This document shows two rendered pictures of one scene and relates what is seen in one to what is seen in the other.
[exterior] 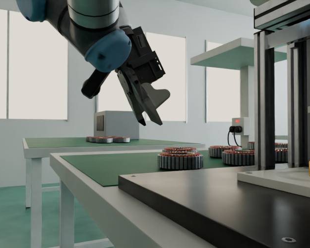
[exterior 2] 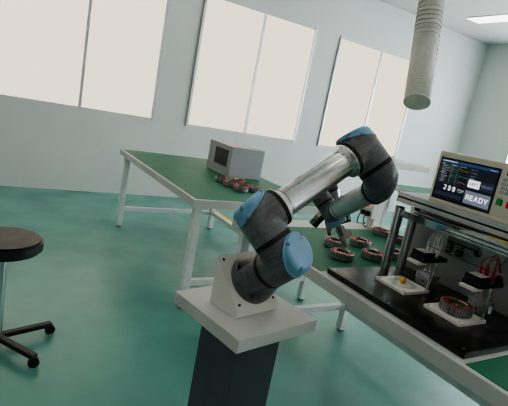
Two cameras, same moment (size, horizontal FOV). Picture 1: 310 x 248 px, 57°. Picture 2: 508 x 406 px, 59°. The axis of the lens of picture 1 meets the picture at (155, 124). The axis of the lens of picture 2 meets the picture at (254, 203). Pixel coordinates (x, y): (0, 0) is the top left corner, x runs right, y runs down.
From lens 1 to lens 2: 146 cm
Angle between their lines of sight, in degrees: 14
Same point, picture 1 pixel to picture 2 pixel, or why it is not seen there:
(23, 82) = (103, 62)
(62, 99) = (147, 91)
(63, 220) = not seen: hidden behind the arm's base
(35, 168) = (197, 214)
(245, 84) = not seen: hidden behind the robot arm
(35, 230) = (189, 263)
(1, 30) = not seen: outside the picture
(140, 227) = (351, 293)
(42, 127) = (119, 123)
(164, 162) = (335, 255)
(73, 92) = (163, 83)
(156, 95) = (346, 233)
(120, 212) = (340, 287)
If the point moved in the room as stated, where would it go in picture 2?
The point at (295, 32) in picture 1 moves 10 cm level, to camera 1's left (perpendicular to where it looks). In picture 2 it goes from (413, 217) to (390, 213)
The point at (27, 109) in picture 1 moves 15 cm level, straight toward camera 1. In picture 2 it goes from (105, 98) to (107, 99)
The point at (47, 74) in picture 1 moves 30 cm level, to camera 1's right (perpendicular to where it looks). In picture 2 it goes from (135, 55) to (160, 60)
